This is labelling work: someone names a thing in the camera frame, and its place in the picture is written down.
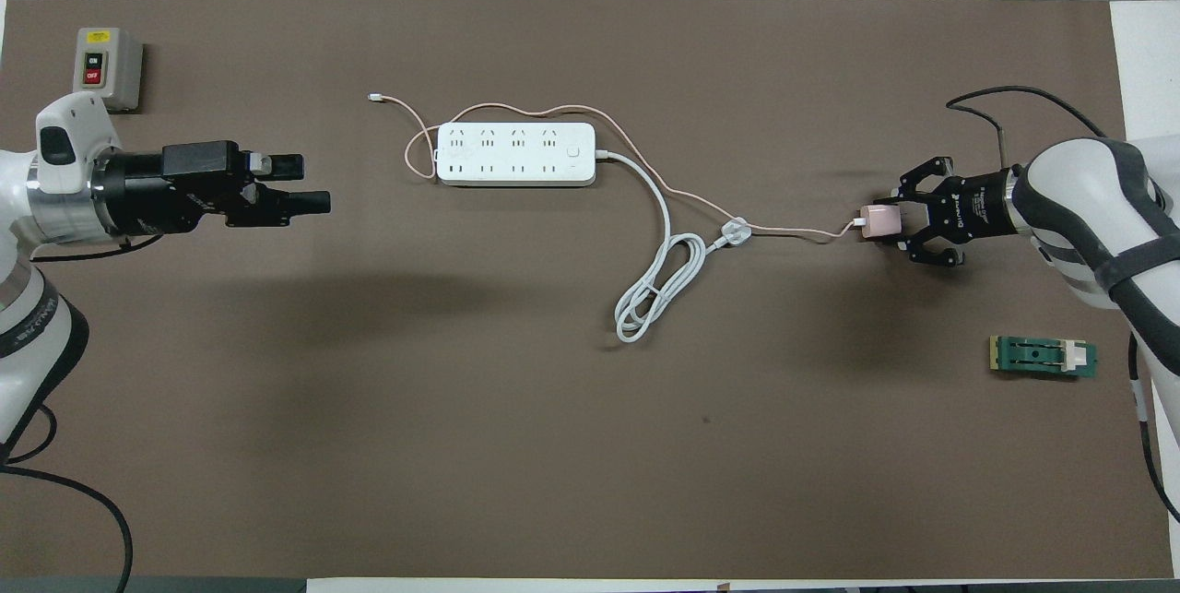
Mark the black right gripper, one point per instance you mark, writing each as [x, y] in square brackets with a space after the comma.
[982, 204]

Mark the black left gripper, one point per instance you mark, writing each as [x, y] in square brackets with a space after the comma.
[184, 187]

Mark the pink charger adapter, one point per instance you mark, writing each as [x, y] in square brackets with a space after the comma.
[878, 221]

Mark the white power strip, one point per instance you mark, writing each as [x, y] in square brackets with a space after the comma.
[516, 155]

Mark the green circuit board fixture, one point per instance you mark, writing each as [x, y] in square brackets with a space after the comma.
[1032, 358]

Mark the brown table mat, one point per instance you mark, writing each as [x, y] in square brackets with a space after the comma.
[553, 436]

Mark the grey on-off switch box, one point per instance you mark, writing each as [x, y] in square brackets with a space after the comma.
[120, 67]

